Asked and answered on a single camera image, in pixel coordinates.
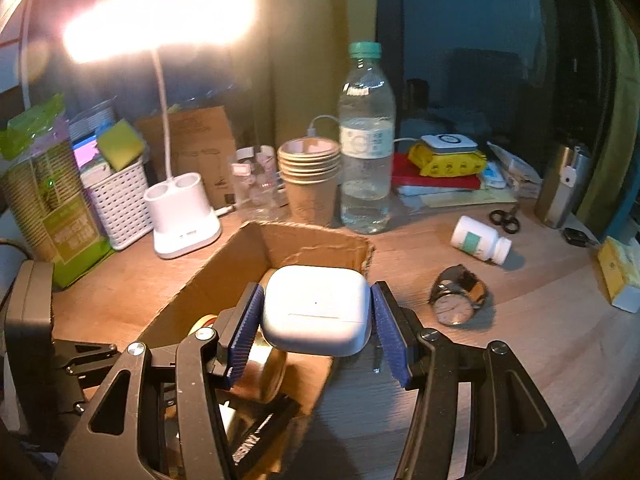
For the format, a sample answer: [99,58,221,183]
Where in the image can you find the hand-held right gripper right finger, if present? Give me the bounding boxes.
[372,281,583,480]

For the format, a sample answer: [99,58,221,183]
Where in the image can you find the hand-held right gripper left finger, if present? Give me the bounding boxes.
[52,281,264,480]

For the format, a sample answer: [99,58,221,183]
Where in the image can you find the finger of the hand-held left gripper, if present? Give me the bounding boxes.
[52,341,121,378]
[57,375,108,416]

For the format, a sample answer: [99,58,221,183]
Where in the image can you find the red tin can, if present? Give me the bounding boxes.
[189,312,289,406]

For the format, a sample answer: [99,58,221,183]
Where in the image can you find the wristwatch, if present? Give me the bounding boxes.
[429,265,488,327]

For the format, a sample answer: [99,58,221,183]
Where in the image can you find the white earbuds case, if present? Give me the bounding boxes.
[261,266,372,358]

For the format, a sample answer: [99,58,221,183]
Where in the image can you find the cardboard tray box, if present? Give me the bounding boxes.
[135,220,377,478]

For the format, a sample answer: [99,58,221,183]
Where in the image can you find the white pill bottle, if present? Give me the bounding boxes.
[450,215,513,264]

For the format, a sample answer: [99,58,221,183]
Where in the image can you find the green wrapped paper cup pack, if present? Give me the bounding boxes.
[0,95,116,288]

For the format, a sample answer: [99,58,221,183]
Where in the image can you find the white desk lamp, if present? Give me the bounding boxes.
[62,0,256,260]

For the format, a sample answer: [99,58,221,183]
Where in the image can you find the white plastic basket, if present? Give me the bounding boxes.
[80,160,155,251]

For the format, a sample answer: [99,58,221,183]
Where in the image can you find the stack of brown paper cups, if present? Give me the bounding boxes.
[277,137,342,227]

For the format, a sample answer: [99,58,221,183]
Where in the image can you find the pale yellow folder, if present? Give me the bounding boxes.
[420,187,521,209]

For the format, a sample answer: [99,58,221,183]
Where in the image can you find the black scissors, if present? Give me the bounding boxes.
[489,202,521,234]

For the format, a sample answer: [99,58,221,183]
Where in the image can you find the red book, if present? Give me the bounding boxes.
[391,152,483,191]

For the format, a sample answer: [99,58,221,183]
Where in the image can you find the clear water bottle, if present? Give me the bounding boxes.
[339,41,397,235]

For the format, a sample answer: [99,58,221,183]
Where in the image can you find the yellow wipes pack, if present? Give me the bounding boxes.
[407,142,488,178]

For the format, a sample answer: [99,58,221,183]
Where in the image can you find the blue white small pack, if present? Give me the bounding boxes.
[480,160,506,188]

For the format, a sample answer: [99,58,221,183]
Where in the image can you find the brown closed cardboard box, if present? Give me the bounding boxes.
[134,105,238,213]

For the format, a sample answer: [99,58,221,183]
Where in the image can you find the yellow sponge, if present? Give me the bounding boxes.
[96,119,147,172]

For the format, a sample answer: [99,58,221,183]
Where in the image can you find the white paper packet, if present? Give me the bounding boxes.
[487,141,543,198]

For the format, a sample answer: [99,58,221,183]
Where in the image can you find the black car key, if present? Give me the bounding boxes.
[562,227,601,248]

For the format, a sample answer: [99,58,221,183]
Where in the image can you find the steel tumbler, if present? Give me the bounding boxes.
[534,142,593,230]

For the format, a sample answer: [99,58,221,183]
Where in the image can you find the yellow tissue box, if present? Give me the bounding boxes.
[596,236,640,313]

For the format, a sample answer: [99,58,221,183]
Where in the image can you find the yellow curtain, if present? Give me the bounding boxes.
[570,0,640,241]
[250,0,381,146]

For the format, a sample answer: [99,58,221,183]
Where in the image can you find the dark glass sliding door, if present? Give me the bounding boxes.
[375,0,601,211]

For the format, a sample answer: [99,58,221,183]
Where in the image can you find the white wireless charger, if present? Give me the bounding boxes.
[420,133,478,156]

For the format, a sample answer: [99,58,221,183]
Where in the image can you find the white adapter with cable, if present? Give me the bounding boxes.
[306,114,342,139]

